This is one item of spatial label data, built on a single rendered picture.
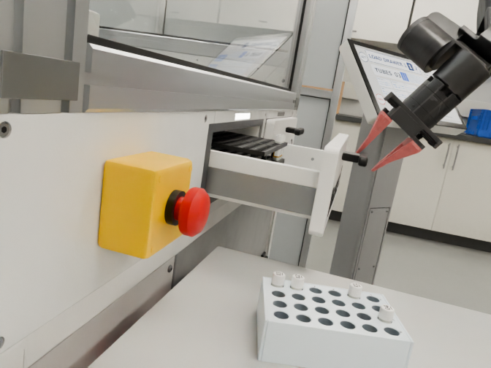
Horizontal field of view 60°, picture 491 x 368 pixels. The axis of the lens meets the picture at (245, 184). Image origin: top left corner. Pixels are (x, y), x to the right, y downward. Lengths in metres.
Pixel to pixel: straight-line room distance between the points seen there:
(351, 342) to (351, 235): 1.33
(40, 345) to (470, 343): 0.40
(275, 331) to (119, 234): 0.15
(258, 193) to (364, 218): 1.15
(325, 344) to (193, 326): 0.12
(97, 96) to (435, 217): 3.56
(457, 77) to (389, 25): 3.32
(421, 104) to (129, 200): 0.45
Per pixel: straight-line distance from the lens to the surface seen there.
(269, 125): 0.83
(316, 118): 2.27
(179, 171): 0.35
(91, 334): 0.42
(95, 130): 0.32
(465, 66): 0.66
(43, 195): 0.29
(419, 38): 0.68
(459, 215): 3.80
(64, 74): 0.28
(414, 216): 3.74
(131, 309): 0.48
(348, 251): 1.72
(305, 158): 0.76
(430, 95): 0.65
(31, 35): 0.27
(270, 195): 0.53
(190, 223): 0.33
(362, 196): 1.65
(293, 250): 2.42
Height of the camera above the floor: 0.98
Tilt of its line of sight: 12 degrees down
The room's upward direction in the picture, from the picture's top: 9 degrees clockwise
